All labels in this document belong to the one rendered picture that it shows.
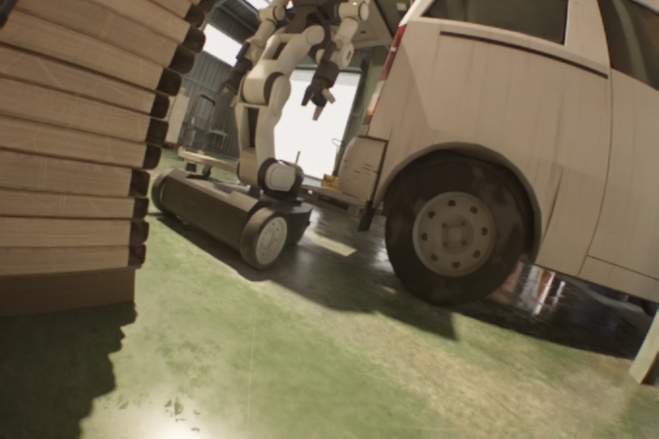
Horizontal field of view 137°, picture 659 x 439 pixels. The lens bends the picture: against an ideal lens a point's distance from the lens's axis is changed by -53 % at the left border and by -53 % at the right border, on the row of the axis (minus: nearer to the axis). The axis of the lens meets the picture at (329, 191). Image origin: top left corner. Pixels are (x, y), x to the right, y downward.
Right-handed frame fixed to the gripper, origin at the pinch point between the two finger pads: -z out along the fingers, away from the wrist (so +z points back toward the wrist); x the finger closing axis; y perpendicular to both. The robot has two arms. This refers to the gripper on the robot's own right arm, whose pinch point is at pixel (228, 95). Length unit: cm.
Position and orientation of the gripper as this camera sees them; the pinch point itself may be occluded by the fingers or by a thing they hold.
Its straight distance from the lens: 128.4
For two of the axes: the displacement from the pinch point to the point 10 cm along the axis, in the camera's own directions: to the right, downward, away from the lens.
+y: 8.9, 2.8, -3.7
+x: -3.1, -2.4, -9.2
